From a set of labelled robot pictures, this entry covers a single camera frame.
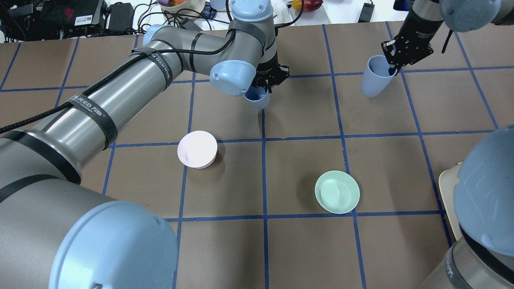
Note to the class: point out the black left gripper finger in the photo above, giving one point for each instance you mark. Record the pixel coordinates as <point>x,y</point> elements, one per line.
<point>267,87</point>

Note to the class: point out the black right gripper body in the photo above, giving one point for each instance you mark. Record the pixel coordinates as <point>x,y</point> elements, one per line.
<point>416,30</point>

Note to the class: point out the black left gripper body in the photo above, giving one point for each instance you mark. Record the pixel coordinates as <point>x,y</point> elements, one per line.
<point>268,68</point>

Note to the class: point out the blue cup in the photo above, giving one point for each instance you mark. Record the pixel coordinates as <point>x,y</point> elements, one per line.
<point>258,97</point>
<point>377,74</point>

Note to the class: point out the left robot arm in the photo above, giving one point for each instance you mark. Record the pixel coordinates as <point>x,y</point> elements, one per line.
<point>56,234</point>

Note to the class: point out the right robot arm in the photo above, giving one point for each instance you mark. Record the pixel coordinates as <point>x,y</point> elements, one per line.
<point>482,185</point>

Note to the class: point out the black power adapter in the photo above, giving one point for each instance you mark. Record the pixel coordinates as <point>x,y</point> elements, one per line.
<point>366,12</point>

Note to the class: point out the red apple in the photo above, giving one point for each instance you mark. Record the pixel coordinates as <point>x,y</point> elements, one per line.
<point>306,5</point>

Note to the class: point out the pink bowl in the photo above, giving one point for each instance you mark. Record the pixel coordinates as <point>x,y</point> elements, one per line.
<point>197,150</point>

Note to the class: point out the green bowl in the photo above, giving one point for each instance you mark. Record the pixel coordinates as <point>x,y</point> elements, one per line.
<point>337,192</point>

